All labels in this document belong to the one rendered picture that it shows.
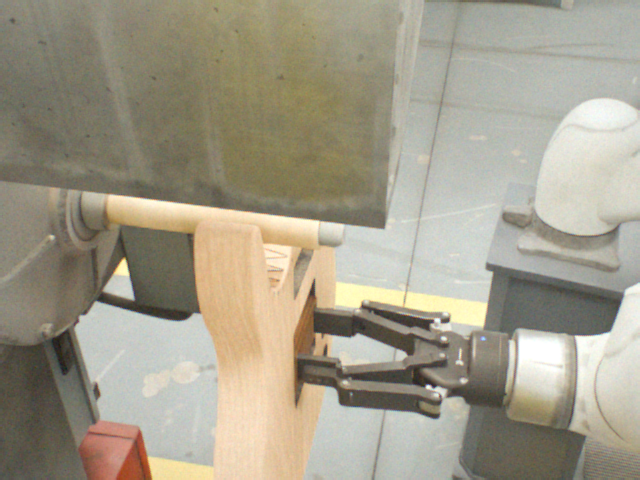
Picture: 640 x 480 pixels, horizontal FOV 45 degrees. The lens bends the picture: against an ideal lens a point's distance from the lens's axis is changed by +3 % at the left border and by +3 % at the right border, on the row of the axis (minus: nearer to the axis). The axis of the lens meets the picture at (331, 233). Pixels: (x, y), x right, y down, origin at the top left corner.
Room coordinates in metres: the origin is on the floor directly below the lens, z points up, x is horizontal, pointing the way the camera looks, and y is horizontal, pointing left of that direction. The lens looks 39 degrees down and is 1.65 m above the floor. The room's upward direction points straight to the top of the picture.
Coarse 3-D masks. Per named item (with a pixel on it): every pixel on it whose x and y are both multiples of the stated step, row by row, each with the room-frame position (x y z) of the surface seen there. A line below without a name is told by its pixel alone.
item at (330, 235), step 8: (320, 224) 0.48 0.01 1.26; (328, 224) 0.48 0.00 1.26; (336, 224) 0.48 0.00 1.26; (320, 232) 0.48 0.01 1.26; (328, 232) 0.48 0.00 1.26; (336, 232) 0.48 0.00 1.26; (344, 232) 0.48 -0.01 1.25; (320, 240) 0.48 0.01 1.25; (328, 240) 0.47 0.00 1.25; (336, 240) 0.47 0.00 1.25; (344, 240) 0.48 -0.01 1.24
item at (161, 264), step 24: (144, 240) 0.73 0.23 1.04; (168, 240) 0.72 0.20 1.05; (192, 240) 0.72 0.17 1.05; (144, 264) 0.73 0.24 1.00; (168, 264) 0.72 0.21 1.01; (192, 264) 0.72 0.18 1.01; (144, 288) 0.73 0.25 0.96; (168, 288) 0.72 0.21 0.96; (192, 288) 0.72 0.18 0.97; (144, 312) 0.75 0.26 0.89; (168, 312) 0.76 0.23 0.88; (192, 312) 0.72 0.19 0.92
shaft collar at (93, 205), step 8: (88, 192) 0.52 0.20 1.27; (88, 200) 0.51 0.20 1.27; (96, 200) 0.51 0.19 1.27; (104, 200) 0.51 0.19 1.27; (88, 208) 0.51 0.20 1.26; (96, 208) 0.51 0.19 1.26; (104, 208) 0.51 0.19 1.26; (88, 216) 0.50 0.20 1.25; (96, 216) 0.50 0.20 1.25; (104, 216) 0.50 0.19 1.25; (88, 224) 0.51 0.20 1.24; (96, 224) 0.50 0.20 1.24; (104, 224) 0.50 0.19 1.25; (112, 224) 0.51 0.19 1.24
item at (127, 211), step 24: (120, 216) 0.51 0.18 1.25; (144, 216) 0.50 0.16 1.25; (168, 216) 0.50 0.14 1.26; (192, 216) 0.50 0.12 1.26; (216, 216) 0.49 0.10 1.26; (240, 216) 0.49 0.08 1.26; (264, 216) 0.49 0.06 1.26; (264, 240) 0.48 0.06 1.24; (288, 240) 0.48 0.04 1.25; (312, 240) 0.47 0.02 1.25
